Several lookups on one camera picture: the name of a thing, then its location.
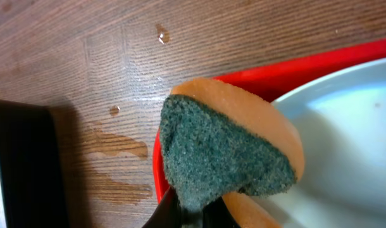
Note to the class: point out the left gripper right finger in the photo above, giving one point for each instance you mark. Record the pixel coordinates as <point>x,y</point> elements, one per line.
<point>216,215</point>

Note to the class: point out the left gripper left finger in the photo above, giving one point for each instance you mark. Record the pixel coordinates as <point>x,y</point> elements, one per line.
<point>168,213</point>

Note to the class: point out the orange green scrub sponge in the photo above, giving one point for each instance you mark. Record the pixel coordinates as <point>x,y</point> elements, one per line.
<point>219,140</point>

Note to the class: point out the white plate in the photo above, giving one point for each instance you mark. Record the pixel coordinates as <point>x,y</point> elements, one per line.
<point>341,118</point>

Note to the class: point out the black rimmed orange wash tray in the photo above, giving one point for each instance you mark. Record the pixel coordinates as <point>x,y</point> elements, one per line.
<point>32,189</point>

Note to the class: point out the red plastic tray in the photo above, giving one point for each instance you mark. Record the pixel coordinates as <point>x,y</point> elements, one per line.
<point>273,81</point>

